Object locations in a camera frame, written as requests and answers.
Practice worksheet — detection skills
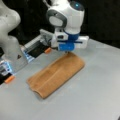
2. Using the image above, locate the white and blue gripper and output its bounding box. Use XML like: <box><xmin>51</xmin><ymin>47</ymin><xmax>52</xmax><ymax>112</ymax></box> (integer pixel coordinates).
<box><xmin>51</xmin><ymin>32</ymin><xmax>89</xmax><ymax>51</ymax></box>

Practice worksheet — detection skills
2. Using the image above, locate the orange clamp near rail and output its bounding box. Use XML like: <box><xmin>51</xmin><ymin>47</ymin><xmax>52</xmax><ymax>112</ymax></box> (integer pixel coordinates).
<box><xmin>44</xmin><ymin>47</ymin><xmax>52</xmax><ymax>54</ymax></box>

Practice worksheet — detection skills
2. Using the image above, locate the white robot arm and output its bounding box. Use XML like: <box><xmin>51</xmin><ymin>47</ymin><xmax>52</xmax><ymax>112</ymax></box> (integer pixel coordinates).
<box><xmin>43</xmin><ymin>0</ymin><xmax>89</xmax><ymax>51</ymax></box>

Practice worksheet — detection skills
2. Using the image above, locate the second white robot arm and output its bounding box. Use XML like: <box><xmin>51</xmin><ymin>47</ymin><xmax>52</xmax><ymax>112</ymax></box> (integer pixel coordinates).
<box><xmin>0</xmin><ymin>0</ymin><xmax>27</xmax><ymax>72</ymax></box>

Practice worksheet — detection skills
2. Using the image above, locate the orange clamp at table edge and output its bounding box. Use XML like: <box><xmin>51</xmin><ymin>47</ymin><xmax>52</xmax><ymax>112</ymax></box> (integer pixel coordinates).
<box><xmin>4</xmin><ymin>75</ymin><xmax>15</xmax><ymax>84</ymax></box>

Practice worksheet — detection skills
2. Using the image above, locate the brown terry towel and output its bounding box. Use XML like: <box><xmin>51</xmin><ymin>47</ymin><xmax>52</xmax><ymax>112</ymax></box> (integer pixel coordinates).
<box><xmin>27</xmin><ymin>52</ymin><xmax>85</xmax><ymax>98</ymax></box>

